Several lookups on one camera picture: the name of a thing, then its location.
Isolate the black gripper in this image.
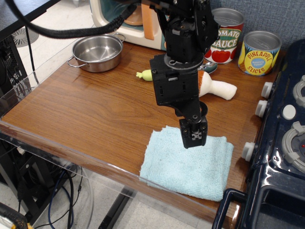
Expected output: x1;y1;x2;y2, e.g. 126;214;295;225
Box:
150;54;208;148

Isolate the spoon with green handle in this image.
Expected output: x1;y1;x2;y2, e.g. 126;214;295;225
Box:
136;62;218;82

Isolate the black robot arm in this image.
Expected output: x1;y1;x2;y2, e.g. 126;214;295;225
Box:
142;0;219;148

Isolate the light blue folded towel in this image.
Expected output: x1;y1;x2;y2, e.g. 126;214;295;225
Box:
140;126;234;202

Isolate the plush mushroom toy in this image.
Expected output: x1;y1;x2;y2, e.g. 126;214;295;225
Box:
198;70;237;100

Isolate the white stove knob front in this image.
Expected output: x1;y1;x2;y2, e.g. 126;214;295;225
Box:
242;142;255;162

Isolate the white stove knob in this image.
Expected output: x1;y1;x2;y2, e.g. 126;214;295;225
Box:
255;100;267;118
242;142;255;162
261;82;273;99

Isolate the white stove knob middle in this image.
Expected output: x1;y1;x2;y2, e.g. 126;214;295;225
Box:
255;100;267;118

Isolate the white stove knob rear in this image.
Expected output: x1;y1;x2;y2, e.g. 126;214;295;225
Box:
261;82;273;99

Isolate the dark blue toy stove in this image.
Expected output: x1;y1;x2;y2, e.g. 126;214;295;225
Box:
213;39;305;229

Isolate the pineapple slices can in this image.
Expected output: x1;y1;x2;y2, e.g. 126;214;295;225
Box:
238;31;282;76

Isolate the toy microwave teal and cream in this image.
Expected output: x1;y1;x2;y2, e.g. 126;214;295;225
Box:
90;0;166;50

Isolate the tomato sauce can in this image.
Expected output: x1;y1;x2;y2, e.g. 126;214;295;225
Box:
205;8;245;63

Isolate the stainless steel pot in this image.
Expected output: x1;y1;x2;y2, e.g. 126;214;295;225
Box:
67;33;126;73

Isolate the blue cable on floor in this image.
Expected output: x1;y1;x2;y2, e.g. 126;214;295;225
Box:
47;167;74;229

